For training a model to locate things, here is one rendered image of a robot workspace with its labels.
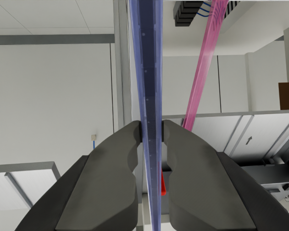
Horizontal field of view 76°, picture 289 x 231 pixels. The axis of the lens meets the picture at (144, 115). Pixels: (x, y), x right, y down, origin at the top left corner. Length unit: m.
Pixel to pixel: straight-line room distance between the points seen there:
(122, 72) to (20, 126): 1.83
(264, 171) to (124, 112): 0.39
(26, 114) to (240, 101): 2.33
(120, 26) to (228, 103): 1.83
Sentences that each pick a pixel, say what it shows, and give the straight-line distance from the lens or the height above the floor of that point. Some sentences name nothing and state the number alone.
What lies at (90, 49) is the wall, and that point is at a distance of 2.21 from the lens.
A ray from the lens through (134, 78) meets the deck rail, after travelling 0.25.
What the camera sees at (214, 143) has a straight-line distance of 0.42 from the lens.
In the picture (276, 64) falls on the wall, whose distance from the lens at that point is 2.71.
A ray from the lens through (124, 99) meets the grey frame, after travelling 0.57.
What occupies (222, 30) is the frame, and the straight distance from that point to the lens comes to 0.79.
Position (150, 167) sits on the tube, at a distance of 0.17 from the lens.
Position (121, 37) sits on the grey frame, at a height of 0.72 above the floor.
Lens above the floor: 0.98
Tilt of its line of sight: 2 degrees down
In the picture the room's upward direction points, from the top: 177 degrees clockwise
